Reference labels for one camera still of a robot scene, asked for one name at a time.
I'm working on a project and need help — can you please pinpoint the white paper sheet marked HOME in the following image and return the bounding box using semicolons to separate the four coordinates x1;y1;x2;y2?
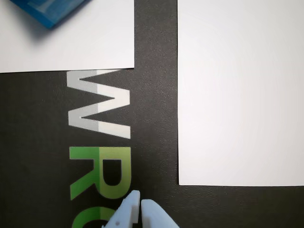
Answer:
177;0;304;187

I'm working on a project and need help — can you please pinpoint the white paper sheet marked 1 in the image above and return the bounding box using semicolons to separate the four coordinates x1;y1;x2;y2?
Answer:
0;0;135;74

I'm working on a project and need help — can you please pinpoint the white printed gripper finger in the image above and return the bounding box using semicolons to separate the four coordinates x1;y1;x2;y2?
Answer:
141;199;182;228
102;190;141;228

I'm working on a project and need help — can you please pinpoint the blue paper box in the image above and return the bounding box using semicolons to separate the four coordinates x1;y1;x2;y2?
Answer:
8;0;92;29

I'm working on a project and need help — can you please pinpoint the black WRO printed mat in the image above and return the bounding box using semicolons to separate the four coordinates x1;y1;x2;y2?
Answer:
0;0;304;228

